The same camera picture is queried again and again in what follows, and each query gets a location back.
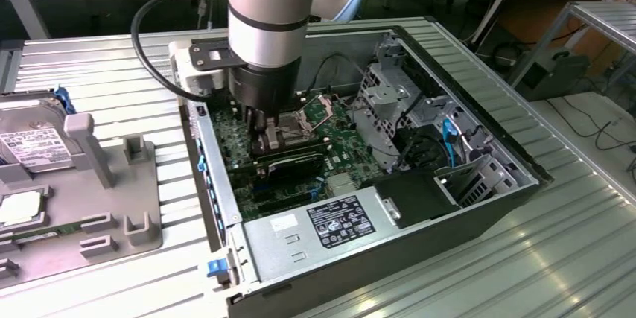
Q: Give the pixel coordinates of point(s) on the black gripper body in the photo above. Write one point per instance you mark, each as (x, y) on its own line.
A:
(265, 87)

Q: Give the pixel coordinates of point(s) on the GPU card with black cooler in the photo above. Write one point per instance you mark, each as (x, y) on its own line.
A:
(293, 167)

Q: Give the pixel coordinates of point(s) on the CPU socket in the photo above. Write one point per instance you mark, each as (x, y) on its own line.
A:
(297, 130)

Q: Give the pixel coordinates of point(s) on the thin metal locking lever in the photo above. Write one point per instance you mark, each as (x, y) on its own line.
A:
(321, 123)

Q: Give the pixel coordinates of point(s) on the metal socket cover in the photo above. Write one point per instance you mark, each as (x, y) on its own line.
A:
(320, 109)

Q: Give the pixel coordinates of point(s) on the green motherboard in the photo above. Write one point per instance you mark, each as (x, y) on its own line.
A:
(342, 139)

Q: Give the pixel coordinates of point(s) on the small silver heat sink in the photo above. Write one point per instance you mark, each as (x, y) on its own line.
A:
(341, 182)

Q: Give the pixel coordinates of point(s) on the black expansion slot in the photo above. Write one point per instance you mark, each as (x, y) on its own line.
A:
(285, 202)

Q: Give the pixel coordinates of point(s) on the silver metal disk bay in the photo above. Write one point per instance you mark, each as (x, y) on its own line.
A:
(382, 94)

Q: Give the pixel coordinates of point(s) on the silver power supply with label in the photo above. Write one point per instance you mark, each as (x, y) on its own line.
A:
(277, 251)

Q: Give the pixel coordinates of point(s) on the blue case latch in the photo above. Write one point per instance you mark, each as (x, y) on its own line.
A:
(214, 267)

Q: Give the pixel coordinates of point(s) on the perforated metal disk bay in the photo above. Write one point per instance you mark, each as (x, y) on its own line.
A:
(476, 184)

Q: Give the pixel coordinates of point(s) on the open black PC case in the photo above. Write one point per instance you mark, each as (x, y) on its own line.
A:
(446, 228)

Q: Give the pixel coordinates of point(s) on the grey parts rack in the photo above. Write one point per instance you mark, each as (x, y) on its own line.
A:
(64, 213)

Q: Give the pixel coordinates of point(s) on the hard disk with white label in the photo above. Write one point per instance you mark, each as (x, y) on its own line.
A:
(29, 146)

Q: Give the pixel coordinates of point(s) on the green RAM stick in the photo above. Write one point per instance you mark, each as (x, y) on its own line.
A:
(44, 234)

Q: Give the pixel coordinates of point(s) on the silver CPU chip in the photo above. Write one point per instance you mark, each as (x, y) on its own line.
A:
(20, 208)

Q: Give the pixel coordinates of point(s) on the black floor device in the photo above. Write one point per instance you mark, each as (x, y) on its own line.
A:
(556, 76)

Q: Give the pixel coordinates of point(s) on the wrist camera with black bracket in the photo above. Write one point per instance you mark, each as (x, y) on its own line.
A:
(204, 79)

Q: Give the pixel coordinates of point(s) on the blue disk bracket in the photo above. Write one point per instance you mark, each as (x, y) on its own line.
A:
(61, 100)

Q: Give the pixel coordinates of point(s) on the aluminium frame stand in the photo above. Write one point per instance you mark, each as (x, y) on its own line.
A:
(601, 16)

